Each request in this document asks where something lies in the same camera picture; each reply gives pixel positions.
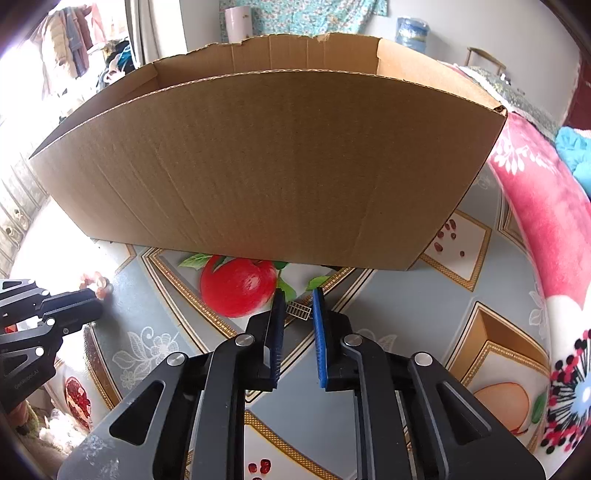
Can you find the pink floral blanket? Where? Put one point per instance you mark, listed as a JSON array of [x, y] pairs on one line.
[[535, 203]]

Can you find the pile of clothes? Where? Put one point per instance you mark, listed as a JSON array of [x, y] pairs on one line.
[[117, 60]]

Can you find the fruit print tablecloth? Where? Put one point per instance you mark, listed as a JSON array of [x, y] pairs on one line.
[[392, 314]]

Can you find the grey curtain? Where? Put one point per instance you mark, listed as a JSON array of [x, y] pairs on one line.
[[138, 27]]

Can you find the row of hanging clothes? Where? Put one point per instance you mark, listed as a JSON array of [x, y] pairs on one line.
[[69, 37]]

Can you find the wooden chair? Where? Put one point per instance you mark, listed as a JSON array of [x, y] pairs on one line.
[[480, 53]]

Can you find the pink rolled mat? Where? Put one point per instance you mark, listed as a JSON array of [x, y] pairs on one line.
[[238, 23]]

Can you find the light blue quilt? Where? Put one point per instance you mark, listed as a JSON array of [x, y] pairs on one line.
[[575, 152]]

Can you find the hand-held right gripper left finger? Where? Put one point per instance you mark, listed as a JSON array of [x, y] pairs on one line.
[[277, 337]]

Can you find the blue dispenser water bottle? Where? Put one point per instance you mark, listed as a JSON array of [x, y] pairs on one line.
[[413, 34]]

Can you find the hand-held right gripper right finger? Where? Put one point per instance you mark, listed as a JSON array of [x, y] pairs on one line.
[[318, 341]]

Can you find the grey knitted throw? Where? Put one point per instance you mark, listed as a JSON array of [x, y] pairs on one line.
[[512, 97]]

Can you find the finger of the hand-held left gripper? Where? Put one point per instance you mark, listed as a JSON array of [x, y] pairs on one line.
[[27, 360], [74, 304]]

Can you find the teal floral wall cloth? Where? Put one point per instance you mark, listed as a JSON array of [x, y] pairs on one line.
[[318, 14]]

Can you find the cardboard box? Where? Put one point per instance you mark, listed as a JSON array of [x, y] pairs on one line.
[[258, 175]]

